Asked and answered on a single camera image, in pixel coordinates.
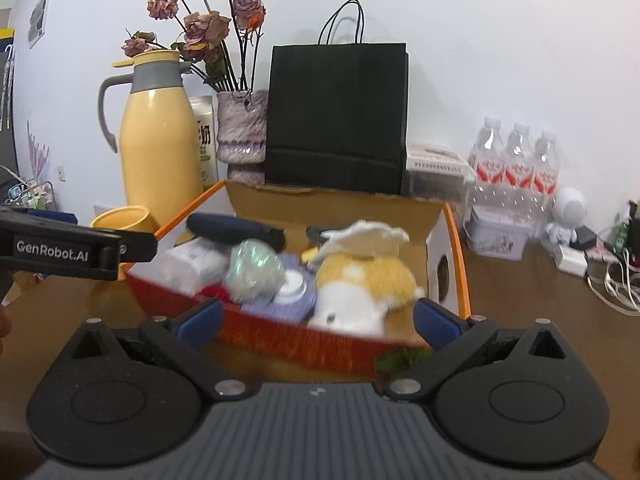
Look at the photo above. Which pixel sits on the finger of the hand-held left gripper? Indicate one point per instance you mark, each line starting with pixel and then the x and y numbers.
pixel 135 249
pixel 55 217

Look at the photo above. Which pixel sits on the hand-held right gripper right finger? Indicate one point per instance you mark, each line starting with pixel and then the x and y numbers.
pixel 435 322

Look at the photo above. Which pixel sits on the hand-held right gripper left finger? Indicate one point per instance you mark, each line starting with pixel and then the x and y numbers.
pixel 202 322

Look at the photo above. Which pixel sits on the red rose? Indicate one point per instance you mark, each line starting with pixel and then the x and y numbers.
pixel 215 292

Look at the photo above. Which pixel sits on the white tissue packet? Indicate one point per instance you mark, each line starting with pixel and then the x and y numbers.
pixel 192 265

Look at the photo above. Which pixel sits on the purple knitted cloth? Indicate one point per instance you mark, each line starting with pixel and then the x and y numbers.
pixel 265 311

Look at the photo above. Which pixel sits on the iridescent plastic wrapper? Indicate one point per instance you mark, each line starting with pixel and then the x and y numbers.
pixel 252 270

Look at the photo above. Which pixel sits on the white yellow plush toy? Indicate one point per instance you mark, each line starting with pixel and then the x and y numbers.
pixel 360 280

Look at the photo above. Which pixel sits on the navy glasses case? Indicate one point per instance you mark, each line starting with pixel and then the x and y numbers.
pixel 225 227

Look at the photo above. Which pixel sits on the orange cardboard box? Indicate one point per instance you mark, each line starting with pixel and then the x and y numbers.
pixel 310 345

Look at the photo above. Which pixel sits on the white face mask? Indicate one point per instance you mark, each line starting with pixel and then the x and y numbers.
pixel 365 237

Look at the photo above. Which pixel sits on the yellow mug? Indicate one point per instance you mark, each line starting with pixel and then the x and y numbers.
pixel 125 219

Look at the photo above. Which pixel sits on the yellow thermos jug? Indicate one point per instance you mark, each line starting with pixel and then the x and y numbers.
pixel 155 160

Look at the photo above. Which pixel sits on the printed tin box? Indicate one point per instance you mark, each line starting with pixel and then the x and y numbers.
pixel 495 235

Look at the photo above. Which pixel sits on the black board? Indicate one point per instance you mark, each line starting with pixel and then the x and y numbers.
pixel 6 110

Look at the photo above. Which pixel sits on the milk carton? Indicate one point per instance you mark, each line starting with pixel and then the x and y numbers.
pixel 205 135

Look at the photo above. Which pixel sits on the clear plastic container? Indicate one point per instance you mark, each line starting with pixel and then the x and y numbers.
pixel 435 187

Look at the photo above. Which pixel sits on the white charger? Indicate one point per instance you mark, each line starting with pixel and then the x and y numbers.
pixel 570 260

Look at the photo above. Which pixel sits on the purple white vase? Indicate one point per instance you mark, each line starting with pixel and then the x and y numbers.
pixel 242 125

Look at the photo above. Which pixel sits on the white flat box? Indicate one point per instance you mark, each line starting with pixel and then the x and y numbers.
pixel 435 157

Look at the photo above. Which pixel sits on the clear water bottle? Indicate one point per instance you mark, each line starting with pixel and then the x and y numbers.
pixel 519 170
pixel 545 175
pixel 487 160

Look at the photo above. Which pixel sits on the black charger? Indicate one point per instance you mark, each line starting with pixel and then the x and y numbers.
pixel 585 240

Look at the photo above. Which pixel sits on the white robot toy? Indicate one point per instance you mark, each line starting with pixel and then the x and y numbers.
pixel 567 207

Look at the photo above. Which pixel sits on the green bottle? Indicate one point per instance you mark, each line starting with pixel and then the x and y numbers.
pixel 622 232

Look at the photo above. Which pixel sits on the black paper bag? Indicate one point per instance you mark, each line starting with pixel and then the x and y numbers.
pixel 335 120

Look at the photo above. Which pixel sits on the dried pink flowers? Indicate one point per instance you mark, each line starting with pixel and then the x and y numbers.
pixel 205 30

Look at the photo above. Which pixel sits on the wall socket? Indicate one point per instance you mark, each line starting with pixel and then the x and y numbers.
pixel 62 174

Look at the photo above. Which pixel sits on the purple flower wall decal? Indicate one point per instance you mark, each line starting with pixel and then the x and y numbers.
pixel 39 155

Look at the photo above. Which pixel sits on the wall poster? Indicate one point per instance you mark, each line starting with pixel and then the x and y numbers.
pixel 39 17

